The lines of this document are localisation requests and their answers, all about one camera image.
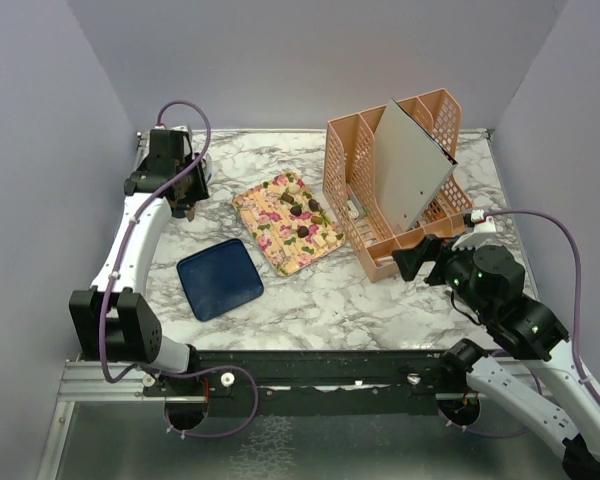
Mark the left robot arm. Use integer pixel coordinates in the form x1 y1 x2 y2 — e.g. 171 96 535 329
69 146 208 395

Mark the blue box lid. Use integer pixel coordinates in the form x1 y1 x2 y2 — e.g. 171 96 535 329
176 238 264 322

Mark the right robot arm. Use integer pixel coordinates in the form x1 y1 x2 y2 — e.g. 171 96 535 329
392 235 600 479

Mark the floral serving tray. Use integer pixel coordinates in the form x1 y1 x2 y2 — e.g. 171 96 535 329
232 171 345 277

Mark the grey board in organizer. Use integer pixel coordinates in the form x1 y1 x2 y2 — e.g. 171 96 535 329
374 99 456 235

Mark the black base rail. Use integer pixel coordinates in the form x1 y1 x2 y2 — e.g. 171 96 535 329
143 350 468 418

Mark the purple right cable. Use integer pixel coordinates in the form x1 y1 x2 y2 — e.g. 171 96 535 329
444 208 600 440

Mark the peach plastic desk organizer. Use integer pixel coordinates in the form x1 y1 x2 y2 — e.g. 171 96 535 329
323 88 473 283

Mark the blue chocolate box with insert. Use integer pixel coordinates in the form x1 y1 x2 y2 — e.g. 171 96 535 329
170 157 212 219

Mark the white rectangular chocolate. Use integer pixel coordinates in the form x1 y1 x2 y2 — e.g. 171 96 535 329
313 235 326 248

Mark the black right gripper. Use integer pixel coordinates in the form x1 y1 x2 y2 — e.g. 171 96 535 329
392 231 492 319

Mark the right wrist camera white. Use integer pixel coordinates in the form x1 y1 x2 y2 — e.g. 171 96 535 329
451 209 497 251

